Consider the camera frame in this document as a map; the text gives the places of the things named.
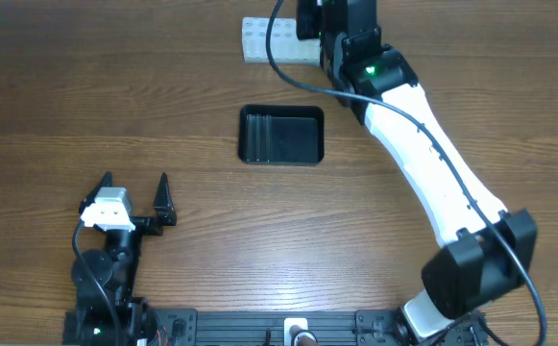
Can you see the clear test tube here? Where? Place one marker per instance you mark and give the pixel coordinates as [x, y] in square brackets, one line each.
[268, 139]
[250, 139]
[259, 139]

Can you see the mounting rail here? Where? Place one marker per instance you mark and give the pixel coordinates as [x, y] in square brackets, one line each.
[240, 329]

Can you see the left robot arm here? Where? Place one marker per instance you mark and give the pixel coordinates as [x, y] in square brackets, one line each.
[115, 269]

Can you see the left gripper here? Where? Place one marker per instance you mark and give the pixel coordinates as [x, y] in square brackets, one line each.
[150, 225]

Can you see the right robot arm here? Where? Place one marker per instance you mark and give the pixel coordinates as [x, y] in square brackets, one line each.
[427, 163]

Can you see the black tray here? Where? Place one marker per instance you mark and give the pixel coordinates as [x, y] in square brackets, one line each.
[298, 139]

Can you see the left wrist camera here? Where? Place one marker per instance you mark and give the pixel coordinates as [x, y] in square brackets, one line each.
[109, 211]

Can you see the white test tube rack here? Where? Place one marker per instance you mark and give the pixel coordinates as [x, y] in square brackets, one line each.
[283, 50]

